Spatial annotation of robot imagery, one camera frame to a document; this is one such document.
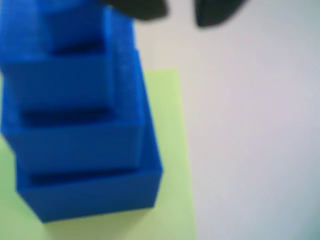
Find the medium blue cube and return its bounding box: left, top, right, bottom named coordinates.
left=0, top=47, right=147, bottom=173

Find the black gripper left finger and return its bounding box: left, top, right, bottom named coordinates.
left=99, top=0, right=169, bottom=21

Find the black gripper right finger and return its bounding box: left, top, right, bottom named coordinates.
left=193, top=0, right=247, bottom=28

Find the green paper square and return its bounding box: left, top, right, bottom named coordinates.
left=0, top=69, right=198, bottom=240

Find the tiny blue cube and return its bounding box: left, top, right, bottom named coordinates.
left=32, top=0, right=107, bottom=55

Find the small blue cube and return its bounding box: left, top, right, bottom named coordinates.
left=0, top=0, right=136, bottom=118

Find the large blue cube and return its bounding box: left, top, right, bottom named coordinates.
left=14, top=49, right=163, bottom=223

